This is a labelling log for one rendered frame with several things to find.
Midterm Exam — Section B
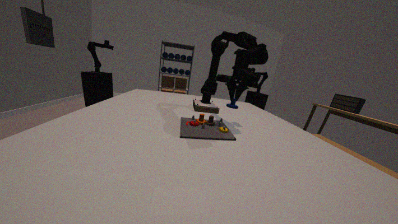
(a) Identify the yellow gear with black stripe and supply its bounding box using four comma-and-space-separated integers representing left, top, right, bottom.
219, 127, 229, 133

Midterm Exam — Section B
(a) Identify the orange gear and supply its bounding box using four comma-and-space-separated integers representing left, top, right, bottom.
195, 114, 207, 125

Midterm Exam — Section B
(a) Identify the red gear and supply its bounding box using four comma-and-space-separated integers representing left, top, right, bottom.
189, 121, 199, 127

